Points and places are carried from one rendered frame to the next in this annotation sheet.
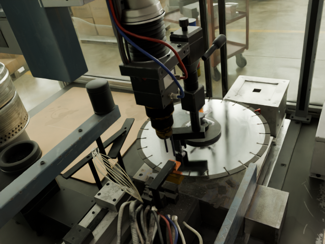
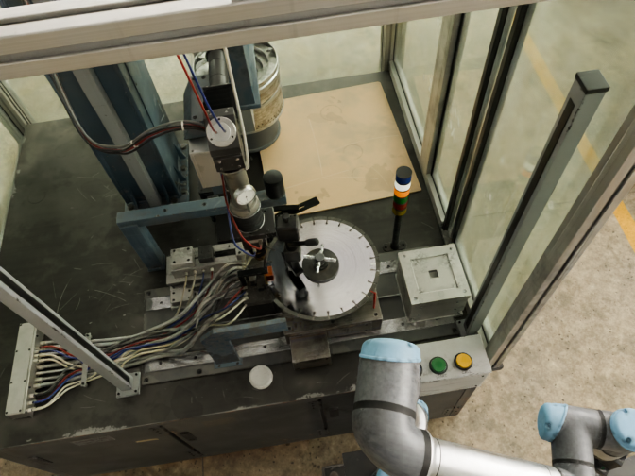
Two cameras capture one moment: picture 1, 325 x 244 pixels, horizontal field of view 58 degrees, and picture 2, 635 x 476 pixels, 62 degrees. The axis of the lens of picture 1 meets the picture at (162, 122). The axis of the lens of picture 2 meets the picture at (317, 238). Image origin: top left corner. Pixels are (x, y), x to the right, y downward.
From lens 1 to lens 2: 1.14 m
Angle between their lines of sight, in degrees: 41
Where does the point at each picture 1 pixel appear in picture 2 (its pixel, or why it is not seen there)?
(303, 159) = not seen: hidden behind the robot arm
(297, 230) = (317, 378)
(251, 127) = (346, 298)
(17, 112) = (263, 115)
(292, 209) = (335, 367)
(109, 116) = (272, 201)
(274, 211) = (305, 354)
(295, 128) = (443, 332)
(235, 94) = (413, 258)
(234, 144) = (317, 297)
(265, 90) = (437, 281)
